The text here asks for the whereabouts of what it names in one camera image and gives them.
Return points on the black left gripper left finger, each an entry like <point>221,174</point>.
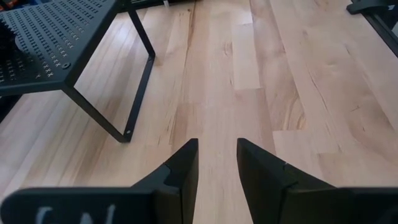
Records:
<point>177,193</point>

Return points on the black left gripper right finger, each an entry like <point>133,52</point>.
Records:
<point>264,186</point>

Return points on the black perforated metal shelf riser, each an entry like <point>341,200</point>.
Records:
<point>77,34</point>

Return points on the white base standoff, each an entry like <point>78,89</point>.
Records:
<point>166,3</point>

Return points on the black table end rail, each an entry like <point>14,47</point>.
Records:
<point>146,3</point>

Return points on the black table side rail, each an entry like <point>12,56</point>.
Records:
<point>385,31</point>

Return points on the black table-edge bracket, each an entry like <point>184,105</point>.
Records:
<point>367,6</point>

